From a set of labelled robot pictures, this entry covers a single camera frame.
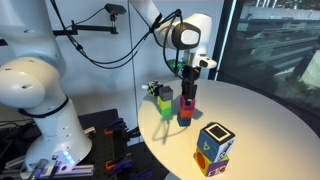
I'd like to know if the orange purple patterned cube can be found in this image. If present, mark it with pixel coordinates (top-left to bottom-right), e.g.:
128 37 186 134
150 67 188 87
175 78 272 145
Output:
193 148 229 177

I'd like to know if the green black checkered cube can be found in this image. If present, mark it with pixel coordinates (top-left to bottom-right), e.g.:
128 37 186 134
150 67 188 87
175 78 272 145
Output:
142 80 163 96

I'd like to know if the black camera on boom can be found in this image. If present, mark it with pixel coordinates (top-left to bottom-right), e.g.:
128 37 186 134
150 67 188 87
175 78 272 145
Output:
53 4 126 36

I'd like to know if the green block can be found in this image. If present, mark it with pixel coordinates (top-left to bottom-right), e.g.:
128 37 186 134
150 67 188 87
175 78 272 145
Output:
157 96 172 116

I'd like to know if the pink block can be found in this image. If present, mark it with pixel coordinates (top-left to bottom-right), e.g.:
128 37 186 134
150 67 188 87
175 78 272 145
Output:
180 96 196 110

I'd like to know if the black perforated breadboard plate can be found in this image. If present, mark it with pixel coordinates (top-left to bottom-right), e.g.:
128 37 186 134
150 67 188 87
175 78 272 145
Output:
0 108 154 180

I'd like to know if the blue white patterned cube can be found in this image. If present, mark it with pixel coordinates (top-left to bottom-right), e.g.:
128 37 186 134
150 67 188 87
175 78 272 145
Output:
197 122 235 162

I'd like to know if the blue orange clamp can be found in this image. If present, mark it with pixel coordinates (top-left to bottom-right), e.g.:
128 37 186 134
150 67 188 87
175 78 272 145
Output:
105 154 142 174
104 118 141 140

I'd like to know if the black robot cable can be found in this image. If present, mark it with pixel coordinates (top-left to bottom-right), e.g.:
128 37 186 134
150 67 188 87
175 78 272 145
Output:
49 0 185 81

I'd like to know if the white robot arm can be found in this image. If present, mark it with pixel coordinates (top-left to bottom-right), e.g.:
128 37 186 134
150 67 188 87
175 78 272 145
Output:
0 0 216 173

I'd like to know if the grey block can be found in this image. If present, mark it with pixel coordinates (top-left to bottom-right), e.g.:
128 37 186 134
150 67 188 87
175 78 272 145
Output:
159 86 173 101

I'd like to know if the orange block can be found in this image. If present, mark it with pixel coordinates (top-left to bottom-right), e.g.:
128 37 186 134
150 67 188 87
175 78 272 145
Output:
179 108 193 118

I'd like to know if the dark blue block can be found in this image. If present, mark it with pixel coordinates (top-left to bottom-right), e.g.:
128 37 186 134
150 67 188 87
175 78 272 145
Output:
177 116 191 127

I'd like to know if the blue orange clamp left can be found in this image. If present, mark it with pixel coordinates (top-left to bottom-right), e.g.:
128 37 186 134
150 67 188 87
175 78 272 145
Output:
104 118 141 140

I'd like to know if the blue orange clamp right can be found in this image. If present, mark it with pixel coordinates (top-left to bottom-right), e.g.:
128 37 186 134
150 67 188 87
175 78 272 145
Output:
105 154 142 174

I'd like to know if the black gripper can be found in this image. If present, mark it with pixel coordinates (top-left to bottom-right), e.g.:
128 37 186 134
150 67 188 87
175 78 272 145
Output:
181 66 201 99

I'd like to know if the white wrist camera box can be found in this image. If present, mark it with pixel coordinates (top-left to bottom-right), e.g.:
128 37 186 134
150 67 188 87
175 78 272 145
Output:
193 56 217 69

